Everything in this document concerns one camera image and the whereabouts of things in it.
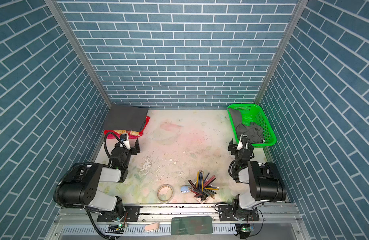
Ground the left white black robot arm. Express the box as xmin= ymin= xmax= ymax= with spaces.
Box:
xmin=53 ymin=141 xmax=140 ymax=222

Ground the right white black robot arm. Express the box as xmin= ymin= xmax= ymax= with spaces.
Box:
xmin=228 ymin=135 xmax=287 ymax=221

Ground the folded red t shirt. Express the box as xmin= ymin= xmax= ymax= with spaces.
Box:
xmin=103 ymin=116 xmax=150 ymax=140

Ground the folded dark grey t shirt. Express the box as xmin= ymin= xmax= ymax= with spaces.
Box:
xmin=103 ymin=105 xmax=148 ymax=132

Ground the green plastic basket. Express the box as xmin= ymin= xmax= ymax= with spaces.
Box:
xmin=228 ymin=104 xmax=277 ymax=148

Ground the bundle of coloured pencils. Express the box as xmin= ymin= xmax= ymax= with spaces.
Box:
xmin=188 ymin=171 xmax=219 ymax=203

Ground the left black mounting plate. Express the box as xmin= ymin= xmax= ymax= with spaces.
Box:
xmin=97 ymin=206 xmax=141 ymax=223

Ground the black mounting plate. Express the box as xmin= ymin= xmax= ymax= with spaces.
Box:
xmin=214 ymin=204 xmax=260 ymax=222
xmin=97 ymin=206 xmax=141 ymax=223

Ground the roll of clear tape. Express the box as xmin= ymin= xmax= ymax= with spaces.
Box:
xmin=157 ymin=184 xmax=174 ymax=204

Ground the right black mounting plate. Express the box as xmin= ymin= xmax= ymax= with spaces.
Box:
xmin=214 ymin=204 xmax=260 ymax=222

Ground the small blue pencil sharpener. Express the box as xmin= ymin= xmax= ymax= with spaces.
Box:
xmin=180 ymin=186 xmax=191 ymax=193

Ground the left small circuit board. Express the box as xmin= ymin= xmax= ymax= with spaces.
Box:
xmin=105 ymin=224 xmax=126 ymax=235

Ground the small circuit board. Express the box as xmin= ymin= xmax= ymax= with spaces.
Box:
xmin=105 ymin=224 xmax=126 ymax=235
xmin=235 ymin=224 xmax=252 ymax=240

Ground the right small circuit board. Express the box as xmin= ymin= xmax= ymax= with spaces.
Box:
xmin=235 ymin=224 xmax=252 ymax=240

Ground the pink eraser block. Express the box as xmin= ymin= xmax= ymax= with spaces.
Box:
xmin=144 ymin=223 xmax=159 ymax=232

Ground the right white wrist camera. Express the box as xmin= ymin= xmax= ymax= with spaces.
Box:
xmin=236 ymin=135 xmax=248 ymax=151

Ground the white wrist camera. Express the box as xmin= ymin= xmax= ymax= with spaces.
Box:
xmin=236 ymin=135 xmax=248 ymax=151
xmin=119 ymin=133 xmax=131 ymax=150

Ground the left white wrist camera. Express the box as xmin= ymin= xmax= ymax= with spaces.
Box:
xmin=119 ymin=133 xmax=131 ymax=150

